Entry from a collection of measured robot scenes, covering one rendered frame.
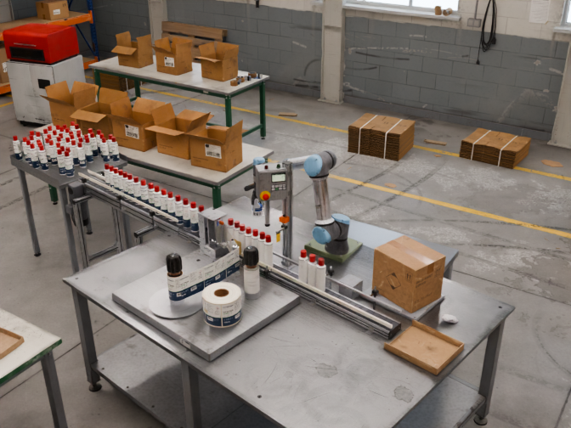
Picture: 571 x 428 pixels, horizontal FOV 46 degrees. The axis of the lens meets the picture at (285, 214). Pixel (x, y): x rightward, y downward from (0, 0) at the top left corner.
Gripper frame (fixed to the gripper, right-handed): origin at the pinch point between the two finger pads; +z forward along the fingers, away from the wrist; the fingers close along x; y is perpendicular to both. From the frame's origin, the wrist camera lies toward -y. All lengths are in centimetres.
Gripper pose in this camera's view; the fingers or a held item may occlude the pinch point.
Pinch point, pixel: (257, 208)
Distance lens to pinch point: 438.3
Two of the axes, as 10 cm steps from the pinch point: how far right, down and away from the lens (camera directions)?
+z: 0.0, 8.9, 4.6
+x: 5.4, -3.8, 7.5
